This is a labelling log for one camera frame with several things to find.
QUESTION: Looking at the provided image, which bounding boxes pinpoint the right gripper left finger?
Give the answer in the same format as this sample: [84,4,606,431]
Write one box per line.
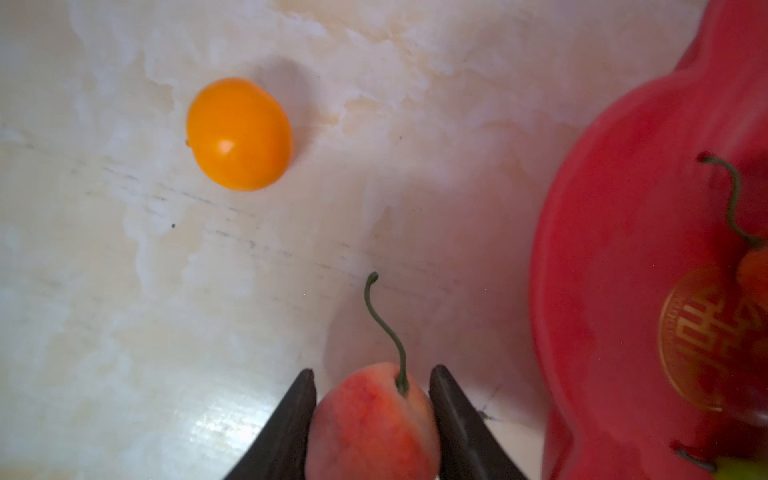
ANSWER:
[225,368,317,480]

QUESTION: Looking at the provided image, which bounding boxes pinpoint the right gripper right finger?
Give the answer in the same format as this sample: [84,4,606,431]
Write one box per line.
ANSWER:
[429,365,527,480]

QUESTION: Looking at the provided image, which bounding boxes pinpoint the fake peach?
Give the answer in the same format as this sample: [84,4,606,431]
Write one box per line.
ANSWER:
[304,272,441,480]
[696,151,767,309]

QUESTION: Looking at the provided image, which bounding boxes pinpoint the red flower-shaped fruit bowl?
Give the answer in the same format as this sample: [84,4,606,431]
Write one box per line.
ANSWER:
[530,1,767,479]

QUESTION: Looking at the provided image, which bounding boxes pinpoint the green pear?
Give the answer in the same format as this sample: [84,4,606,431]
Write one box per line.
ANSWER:
[674,448,768,480]

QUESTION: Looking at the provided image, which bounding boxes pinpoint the lone orange near bowl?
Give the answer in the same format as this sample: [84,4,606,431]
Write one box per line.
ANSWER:
[186,77,293,191]

